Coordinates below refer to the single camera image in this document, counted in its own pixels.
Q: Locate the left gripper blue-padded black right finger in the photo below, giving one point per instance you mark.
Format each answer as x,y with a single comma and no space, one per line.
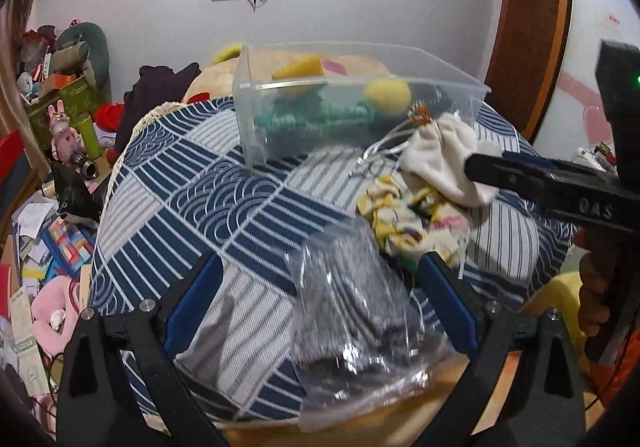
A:
544,405

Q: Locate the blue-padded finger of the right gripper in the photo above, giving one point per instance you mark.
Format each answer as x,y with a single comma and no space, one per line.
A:
533,160

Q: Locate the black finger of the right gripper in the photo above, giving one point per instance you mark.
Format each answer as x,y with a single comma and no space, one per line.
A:
530,183

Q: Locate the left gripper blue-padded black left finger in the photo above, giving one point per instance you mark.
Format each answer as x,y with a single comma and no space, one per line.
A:
96,405

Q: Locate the yellow felt ball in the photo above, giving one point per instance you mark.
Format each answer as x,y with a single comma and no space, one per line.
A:
389,97

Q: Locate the yellow sponge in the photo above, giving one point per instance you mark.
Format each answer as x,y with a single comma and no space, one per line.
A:
308,66

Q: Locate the person's right hand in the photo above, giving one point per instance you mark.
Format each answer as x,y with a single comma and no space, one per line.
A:
595,271

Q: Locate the pink plush toy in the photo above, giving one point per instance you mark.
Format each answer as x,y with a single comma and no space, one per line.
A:
55,312

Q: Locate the colourful blue-framed box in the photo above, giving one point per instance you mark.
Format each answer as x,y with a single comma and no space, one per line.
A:
70,245

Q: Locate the yellow white patterned socks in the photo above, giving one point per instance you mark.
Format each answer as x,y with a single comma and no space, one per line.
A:
410,218

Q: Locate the white wardrobe sliding door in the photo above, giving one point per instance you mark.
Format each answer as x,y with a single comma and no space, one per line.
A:
575,117

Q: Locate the blue white patterned tablecloth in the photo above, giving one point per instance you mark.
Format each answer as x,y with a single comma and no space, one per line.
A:
183,189

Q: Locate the brown wooden door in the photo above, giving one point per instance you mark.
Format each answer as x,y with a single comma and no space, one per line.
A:
526,60

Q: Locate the black plastic bag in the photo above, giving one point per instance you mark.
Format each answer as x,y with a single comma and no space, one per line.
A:
76,204

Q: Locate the clear bag with grey cloth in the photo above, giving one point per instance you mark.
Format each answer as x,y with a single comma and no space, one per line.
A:
358,343

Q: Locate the green knitted cloth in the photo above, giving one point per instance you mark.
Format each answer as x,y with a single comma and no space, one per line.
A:
317,115

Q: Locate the pink rabbit toy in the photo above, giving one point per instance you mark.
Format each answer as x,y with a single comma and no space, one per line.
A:
65,140

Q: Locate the clear plastic storage box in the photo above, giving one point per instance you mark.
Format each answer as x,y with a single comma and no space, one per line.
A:
408,64

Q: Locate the green bottle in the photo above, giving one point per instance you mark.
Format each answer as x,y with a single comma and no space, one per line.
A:
85,129

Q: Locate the red cloth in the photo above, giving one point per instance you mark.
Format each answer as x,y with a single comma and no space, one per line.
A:
108,116

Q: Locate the green cardboard box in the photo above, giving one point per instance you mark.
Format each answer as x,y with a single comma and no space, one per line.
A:
78,97

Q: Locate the dark purple garment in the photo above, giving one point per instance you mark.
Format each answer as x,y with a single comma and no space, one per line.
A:
156,85

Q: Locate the beige blanket with colourful patches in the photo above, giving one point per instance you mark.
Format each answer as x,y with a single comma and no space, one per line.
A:
216,81

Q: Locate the grey-green plush pillow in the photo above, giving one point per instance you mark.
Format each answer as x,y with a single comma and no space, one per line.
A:
82,49

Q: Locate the yellow curved plush hoop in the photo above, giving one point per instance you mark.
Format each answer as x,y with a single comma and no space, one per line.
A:
227,53

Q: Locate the black pouch with chain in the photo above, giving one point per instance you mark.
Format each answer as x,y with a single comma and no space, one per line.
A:
435,100

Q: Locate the black camera lens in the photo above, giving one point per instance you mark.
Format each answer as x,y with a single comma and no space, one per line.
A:
84,166

